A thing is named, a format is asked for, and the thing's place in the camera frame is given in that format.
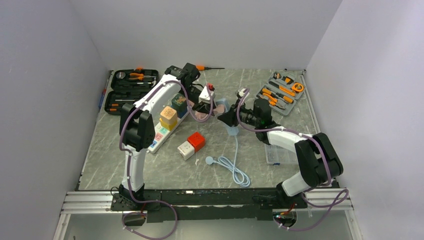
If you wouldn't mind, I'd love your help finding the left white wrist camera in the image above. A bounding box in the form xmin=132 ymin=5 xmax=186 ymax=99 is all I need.
xmin=198 ymin=86 xmax=215 ymax=104

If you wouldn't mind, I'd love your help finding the white cube adapter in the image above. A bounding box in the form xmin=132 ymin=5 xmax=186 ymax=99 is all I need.
xmin=177 ymin=141 xmax=195 ymax=161

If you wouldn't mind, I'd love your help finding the blue red pen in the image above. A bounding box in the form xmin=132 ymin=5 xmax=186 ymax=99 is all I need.
xmin=98 ymin=70 xmax=113 ymax=110

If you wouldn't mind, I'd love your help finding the white power strip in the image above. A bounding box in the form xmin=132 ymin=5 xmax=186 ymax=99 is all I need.
xmin=147 ymin=112 xmax=189 ymax=154

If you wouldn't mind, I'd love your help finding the black tool case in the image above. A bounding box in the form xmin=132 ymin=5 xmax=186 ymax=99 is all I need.
xmin=104 ymin=67 xmax=159 ymax=116

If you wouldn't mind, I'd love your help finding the beige cube adapter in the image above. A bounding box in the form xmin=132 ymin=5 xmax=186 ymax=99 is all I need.
xmin=160 ymin=106 xmax=178 ymax=125

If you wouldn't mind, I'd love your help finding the light blue round plug cable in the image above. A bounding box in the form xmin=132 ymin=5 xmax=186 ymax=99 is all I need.
xmin=204 ymin=134 xmax=252 ymax=189

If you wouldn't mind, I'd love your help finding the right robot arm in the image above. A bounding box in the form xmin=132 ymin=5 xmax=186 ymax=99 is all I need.
xmin=218 ymin=98 xmax=344 ymax=208

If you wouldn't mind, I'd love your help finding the pink power strip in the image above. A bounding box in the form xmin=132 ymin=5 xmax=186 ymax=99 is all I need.
xmin=192 ymin=102 xmax=226 ymax=120

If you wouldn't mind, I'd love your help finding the dark green cube adapter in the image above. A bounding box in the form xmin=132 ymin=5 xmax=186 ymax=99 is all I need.
xmin=171 ymin=93 xmax=187 ymax=113

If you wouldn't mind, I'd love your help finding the light blue power strip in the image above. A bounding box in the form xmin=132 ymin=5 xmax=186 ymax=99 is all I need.
xmin=216 ymin=98 xmax=239 ymax=137

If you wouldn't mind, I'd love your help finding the yellow cube adapter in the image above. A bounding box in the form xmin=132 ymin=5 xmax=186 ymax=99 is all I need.
xmin=159 ymin=118 xmax=178 ymax=131

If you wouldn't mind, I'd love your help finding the orange handled screwdriver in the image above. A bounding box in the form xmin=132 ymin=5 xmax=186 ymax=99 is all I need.
xmin=196 ymin=65 xmax=224 ymax=72

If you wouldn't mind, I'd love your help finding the grey tool case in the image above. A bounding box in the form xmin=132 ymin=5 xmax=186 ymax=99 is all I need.
xmin=255 ymin=70 xmax=306 ymax=116

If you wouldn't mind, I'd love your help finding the red cube adapter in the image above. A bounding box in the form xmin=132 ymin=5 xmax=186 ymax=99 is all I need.
xmin=187 ymin=131 xmax=206 ymax=153

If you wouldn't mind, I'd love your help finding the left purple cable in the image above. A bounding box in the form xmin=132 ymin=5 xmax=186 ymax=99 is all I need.
xmin=118 ymin=79 xmax=216 ymax=240

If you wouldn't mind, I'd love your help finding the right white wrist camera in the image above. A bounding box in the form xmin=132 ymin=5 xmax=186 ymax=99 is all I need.
xmin=235 ymin=87 xmax=250 ymax=99

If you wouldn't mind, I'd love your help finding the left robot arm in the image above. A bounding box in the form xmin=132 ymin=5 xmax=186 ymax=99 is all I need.
xmin=118 ymin=63 xmax=216 ymax=210

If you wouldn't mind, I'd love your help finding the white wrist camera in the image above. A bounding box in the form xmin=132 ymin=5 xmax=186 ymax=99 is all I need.
xmin=198 ymin=86 xmax=215 ymax=104
xmin=235 ymin=87 xmax=250 ymax=99

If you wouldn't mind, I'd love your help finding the clear screw box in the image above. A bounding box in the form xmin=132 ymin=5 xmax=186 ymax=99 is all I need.
xmin=264 ymin=144 xmax=298 ymax=166

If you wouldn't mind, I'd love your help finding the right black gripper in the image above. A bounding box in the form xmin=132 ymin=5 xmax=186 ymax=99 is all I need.
xmin=218 ymin=99 xmax=261 ymax=127

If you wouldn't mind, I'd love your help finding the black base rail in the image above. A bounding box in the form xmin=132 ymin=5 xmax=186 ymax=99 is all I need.
xmin=110 ymin=188 xmax=307 ymax=223

